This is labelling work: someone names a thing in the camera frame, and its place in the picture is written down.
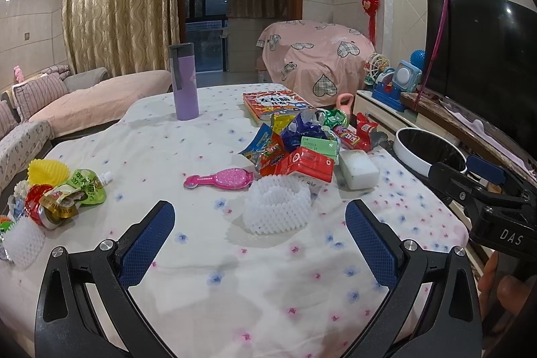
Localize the orange blue snack bag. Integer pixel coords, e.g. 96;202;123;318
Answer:
239;123;288;176

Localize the yellow snack wrapper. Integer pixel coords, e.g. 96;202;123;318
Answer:
270;114;295;135

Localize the red grey snack bag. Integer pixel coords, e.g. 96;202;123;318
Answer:
356;113;388;152

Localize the right hand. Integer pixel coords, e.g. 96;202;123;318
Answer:
478;252;531;318

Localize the white trash bin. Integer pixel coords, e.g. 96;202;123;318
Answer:
393;127;467;177

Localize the striped pink cushion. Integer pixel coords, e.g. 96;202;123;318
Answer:
12;73;68;121

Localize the pink glitter hairbrush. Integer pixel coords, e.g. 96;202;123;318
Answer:
184;168;254;191

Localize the red chips canister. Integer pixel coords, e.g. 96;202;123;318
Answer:
333;125;371;152

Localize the green carton box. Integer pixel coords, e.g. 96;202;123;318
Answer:
300;136;340;163

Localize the white foam block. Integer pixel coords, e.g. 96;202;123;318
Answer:
339;150;380;191

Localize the purple thermos bottle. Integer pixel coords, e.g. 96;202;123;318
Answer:
169;43;199;121

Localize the red carton box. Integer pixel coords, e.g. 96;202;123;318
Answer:
260;146;335;184

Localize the red children's book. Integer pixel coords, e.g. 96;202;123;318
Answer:
243;90;313;123

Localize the dark balcony door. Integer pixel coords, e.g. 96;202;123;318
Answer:
185;0;229;73

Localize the blue spiky ball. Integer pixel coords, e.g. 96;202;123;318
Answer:
409;50;426;71

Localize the blue toy machine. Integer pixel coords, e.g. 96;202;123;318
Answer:
372;60;422;112

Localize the colourful ferris wheel toy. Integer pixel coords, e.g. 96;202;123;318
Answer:
364;53;390;87

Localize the green snack bag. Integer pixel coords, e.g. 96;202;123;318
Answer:
317;108;349;129

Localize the pink sofa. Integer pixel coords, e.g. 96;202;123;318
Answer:
1;65;171;193

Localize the black television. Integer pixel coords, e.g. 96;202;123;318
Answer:
425;0;536;160

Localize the pink kettlebell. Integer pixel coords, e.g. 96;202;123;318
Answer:
336;93;354;121

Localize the floral white tablecloth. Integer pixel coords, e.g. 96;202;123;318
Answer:
0;83;471;358

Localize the pink hula hoop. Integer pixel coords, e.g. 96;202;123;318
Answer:
412;0;450;111

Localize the blue crumpled wrapper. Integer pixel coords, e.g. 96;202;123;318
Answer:
280;109;328;153

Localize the yellow cupcake liner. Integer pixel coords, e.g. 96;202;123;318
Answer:
27;159;70;187

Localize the small white foam net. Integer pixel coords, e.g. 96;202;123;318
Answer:
3;216;46;269

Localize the pink heart cover sheet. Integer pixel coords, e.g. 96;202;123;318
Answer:
257;20;374;107

